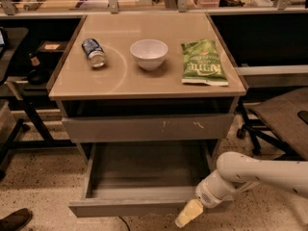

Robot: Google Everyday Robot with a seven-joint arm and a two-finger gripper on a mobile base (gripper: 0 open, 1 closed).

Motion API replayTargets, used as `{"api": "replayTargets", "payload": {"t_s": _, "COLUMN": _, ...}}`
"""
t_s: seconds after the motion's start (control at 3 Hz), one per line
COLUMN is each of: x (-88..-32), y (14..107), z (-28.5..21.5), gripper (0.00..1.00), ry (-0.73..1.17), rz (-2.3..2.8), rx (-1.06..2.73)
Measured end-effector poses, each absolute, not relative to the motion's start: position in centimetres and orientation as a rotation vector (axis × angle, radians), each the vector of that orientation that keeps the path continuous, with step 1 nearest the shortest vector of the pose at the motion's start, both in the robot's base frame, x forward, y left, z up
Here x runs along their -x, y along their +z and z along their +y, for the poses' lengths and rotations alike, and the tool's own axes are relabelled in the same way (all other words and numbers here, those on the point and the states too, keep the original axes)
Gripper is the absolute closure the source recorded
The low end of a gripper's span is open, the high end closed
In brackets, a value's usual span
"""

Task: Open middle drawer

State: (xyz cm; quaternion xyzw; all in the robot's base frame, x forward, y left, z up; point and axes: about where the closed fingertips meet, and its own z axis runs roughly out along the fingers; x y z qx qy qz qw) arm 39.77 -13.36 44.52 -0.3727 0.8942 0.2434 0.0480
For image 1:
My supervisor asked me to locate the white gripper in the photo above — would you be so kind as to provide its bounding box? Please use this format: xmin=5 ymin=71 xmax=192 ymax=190
xmin=175 ymin=171 xmax=236 ymax=228

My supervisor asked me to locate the grey drawer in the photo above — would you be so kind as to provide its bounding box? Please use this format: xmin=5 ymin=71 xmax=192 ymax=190
xmin=69 ymin=141 xmax=212 ymax=218
xmin=63 ymin=114 xmax=234 ymax=142

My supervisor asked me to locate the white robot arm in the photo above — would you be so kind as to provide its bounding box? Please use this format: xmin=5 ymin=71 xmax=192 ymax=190
xmin=175 ymin=151 xmax=308 ymax=228

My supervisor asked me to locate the grey top drawer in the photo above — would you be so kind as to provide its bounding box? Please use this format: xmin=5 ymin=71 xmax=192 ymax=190
xmin=63 ymin=114 xmax=234 ymax=142

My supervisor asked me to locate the grey drawer cabinet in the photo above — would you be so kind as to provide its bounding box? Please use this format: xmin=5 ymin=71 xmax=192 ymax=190
xmin=49 ymin=13 xmax=245 ymax=158

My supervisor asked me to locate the black office chair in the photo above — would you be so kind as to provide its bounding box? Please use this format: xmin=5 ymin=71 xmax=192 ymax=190
xmin=237 ymin=87 xmax=308 ymax=160

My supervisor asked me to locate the green chip bag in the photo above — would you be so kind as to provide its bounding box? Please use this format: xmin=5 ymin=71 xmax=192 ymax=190
xmin=181 ymin=39 xmax=228 ymax=87

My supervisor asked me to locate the white bowl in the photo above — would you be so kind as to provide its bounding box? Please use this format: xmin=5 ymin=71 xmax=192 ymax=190
xmin=130 ymin=39 xmax=168 ymax=70

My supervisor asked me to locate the dark shoe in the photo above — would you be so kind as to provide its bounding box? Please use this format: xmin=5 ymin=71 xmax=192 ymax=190
xmin=0 ymin=208 xmax=32 ymax=231

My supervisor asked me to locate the blue soda can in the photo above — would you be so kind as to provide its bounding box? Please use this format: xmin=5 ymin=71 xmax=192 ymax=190
xmin=82 ymin=38 xmax=106 ymax=68

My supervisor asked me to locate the black floor cable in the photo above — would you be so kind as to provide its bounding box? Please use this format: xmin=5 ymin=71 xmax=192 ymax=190
xmin=118 ymin=216 xmax=132 ymax=231

